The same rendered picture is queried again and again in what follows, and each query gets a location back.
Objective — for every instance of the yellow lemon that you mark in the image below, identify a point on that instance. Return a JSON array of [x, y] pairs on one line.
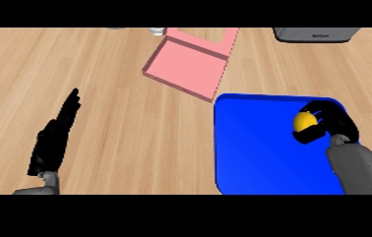
[[305, 121]]

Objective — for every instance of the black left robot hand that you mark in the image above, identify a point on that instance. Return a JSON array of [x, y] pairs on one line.
[[51, 142]]

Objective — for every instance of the pink cardboard box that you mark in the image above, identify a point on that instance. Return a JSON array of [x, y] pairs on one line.
[[190, 64]]

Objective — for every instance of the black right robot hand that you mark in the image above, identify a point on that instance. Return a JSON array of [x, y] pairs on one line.
[[339, 118]]

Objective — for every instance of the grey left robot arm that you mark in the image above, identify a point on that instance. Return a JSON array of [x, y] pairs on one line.
[[47, 186]]

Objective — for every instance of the blue tray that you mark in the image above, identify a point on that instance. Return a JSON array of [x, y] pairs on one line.
[[262, 149]]

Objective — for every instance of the small white object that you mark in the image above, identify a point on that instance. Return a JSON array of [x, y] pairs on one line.
[[157, 30]]

